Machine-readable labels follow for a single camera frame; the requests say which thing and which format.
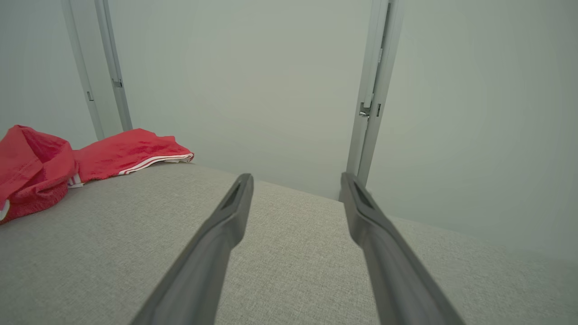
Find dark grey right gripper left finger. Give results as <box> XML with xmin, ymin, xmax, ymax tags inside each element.
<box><xmin>130</xmin><ymin>173</ymin><xmax>255</xmax><ymax>325</ymax></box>

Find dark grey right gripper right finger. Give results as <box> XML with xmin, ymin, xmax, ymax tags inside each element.
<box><xmin>339</xmin><ymin>172</ymin><xmax>466</xmax><ymax>325</ymax></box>

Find red basketball jersey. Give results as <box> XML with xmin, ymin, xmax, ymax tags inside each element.
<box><xmin>68</xmin><ymin>128</ymin><xmax>195</xmax><ymax>188</ymax></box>

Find red shorts with white band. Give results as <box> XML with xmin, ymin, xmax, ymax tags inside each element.
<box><xmin>0</xmin><ymin>125</ymin><xmax>76</xmax><ymax>225</ymax></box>

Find grey partition post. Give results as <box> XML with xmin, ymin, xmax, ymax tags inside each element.
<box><xmin>357</xmin><ymin>0</ymin><xmax>405</xmax><ymax>201</ymax></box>
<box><xmin>345</xmin><ymin>0</ymin><xmax>390</xmax><ymax>179</ymax></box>
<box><xmin>61</xmin><ymin>0</ymin><xmax>134</xmax><ymax>140</ymax></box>

